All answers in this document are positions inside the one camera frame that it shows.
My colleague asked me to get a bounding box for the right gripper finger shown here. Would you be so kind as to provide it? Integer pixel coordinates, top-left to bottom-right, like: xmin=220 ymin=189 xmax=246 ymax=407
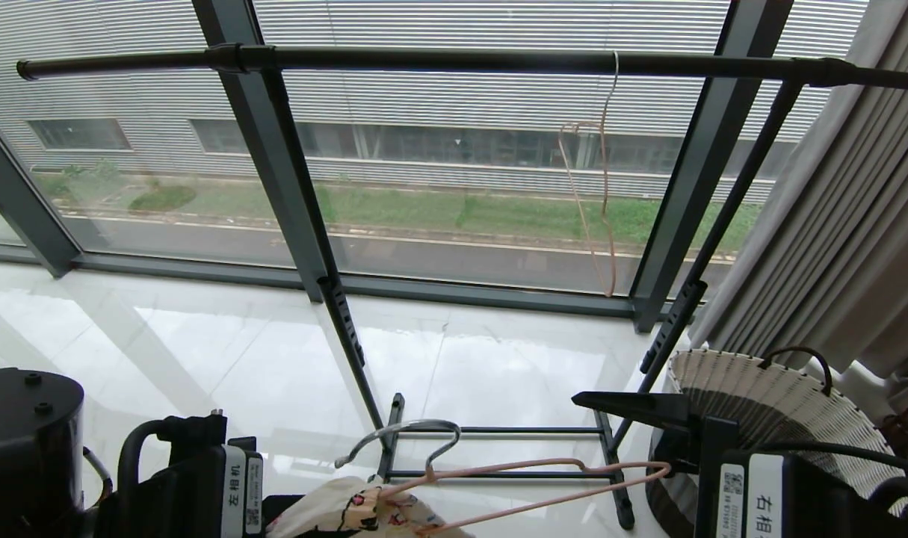
xmin=572 ymin=390 xmax=698 ymax=433

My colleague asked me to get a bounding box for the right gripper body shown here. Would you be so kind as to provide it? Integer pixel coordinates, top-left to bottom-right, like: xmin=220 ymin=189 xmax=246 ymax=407
xmin=693 ymin=415 xmax=741 ymax=538

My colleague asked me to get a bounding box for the pink clothes hanger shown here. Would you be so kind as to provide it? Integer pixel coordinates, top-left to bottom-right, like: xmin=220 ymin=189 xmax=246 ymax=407
xmin=334 ymin=418 xmax=673 ymax=538
xmin=558 ymin=51 xmax=620 ymax=298

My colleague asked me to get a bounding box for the cream printed garment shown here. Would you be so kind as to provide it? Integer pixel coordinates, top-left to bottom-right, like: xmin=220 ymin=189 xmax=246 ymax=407
xmin=267 ymin=474 xmax=473 ymax=538

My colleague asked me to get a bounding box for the white laundry basket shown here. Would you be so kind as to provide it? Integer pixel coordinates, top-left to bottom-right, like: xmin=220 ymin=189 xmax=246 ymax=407
xmin=644 ymin=346 xmax=908 ymax=538

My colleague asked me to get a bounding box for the black clothes rack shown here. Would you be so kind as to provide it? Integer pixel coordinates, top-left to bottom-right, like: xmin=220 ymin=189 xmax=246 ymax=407
xmin=16 ymin=43 xmax=908 ymax=531

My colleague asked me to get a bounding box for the beige curtain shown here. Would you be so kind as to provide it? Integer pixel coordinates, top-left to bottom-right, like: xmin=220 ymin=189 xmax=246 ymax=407
xmin=689 ymin=0 xmax=908 ymax=378

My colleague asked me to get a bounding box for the window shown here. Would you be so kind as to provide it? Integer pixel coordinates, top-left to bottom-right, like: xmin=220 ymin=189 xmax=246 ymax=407
xmin=0 ymin=0 xmax=873 ymax=333

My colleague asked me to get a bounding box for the black cable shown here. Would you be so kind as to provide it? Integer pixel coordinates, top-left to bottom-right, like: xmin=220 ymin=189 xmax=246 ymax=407
xmin=753 ymin=439 xmax=908 ymax=480

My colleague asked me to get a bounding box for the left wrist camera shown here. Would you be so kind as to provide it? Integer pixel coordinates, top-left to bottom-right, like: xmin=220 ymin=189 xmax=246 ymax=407
xmin=117 ymin=409 xmax=266 ymax=538

